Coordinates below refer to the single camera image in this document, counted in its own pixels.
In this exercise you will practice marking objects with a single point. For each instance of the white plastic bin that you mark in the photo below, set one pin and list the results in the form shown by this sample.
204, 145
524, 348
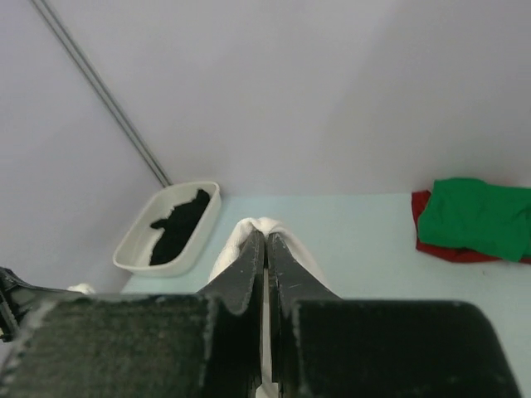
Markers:
134, 251

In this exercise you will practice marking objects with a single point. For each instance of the white t-shirt with robot print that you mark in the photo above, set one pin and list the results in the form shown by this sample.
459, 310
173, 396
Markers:
234, 246

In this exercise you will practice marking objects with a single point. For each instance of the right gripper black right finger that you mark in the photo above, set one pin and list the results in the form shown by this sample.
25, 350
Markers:
326, 346

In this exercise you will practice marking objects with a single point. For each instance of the black t-shirt in bin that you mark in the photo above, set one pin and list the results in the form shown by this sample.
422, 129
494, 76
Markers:
177, 228

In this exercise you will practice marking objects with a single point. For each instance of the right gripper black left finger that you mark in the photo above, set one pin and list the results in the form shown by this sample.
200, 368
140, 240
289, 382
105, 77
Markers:
206, 344

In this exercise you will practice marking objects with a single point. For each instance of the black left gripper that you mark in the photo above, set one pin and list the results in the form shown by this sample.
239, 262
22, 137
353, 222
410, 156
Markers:
17, 298

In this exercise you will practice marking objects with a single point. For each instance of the green folded t-shirt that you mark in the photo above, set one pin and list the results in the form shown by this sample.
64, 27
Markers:
464, 213

